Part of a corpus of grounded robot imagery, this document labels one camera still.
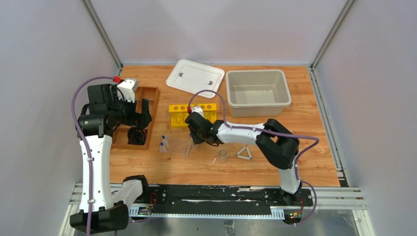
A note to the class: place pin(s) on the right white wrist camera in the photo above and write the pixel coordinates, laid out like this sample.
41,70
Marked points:
195,110

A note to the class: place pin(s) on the wooden compartment tray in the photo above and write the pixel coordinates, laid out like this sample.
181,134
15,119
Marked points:
120,136

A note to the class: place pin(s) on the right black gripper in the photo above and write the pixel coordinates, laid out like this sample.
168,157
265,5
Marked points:
196,139

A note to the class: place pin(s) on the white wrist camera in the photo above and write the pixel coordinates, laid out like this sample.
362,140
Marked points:
195,110
126,90

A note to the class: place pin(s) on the yellow test tube rack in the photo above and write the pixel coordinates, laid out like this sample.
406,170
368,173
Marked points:
179,113

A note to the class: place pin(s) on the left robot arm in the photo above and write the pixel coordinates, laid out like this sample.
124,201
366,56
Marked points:
109,106

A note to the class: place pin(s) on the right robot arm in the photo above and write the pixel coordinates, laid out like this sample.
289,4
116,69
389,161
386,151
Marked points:
273,140

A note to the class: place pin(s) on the clear well plate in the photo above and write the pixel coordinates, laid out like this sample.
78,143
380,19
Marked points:
178,146

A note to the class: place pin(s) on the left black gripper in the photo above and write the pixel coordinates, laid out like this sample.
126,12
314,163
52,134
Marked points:
137,114

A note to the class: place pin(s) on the small clear glass jar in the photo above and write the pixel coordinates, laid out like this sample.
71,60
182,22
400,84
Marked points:
223,156

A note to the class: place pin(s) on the beige plastic bin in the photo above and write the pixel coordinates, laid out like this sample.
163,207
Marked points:
257,93

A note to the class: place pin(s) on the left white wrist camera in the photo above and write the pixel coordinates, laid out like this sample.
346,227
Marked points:
126,90

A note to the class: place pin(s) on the white clay triangle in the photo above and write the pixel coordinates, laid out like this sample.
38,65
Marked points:
244,153

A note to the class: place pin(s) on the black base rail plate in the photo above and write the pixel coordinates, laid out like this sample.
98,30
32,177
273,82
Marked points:
211,201

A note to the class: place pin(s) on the white plastic bin lid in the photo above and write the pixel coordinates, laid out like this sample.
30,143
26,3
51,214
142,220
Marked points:
192,77

